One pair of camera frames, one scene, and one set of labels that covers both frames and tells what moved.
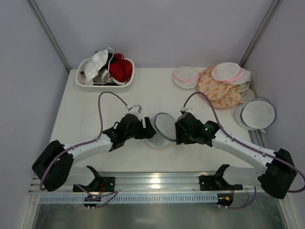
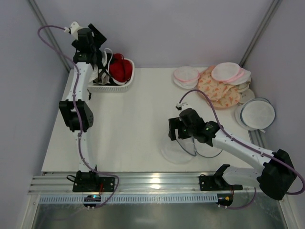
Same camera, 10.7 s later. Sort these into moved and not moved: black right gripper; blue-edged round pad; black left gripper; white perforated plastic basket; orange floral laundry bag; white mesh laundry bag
Moved: white mesh laundry bag; black left gripper
Not moved: black right gripper; orange floral laundry bag; white perforated plastic basket; blue-edged round pad
